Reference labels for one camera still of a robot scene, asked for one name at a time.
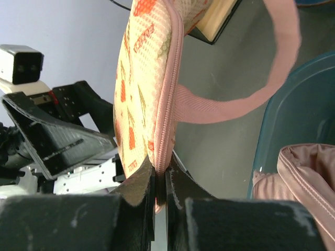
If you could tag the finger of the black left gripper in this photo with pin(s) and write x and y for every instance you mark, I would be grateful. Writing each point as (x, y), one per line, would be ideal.
(57, 146)

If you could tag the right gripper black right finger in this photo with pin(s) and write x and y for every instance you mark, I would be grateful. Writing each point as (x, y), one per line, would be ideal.
(198, 221)

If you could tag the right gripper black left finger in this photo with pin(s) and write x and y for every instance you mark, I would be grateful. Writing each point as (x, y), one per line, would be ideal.
(120, 220)

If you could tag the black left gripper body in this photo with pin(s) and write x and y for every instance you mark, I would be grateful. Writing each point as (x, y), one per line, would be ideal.
(69, 102)

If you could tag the floral mesh laundry bag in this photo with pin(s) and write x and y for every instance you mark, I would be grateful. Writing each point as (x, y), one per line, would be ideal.
(149, 101)

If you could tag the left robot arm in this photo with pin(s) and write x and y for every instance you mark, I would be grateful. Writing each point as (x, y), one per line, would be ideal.
(21, 175)

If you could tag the pink bra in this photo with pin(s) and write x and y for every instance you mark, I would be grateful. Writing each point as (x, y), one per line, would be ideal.
(305, 173)

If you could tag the teal plastic basin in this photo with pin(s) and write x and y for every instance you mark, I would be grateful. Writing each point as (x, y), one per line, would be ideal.
(302, 111)

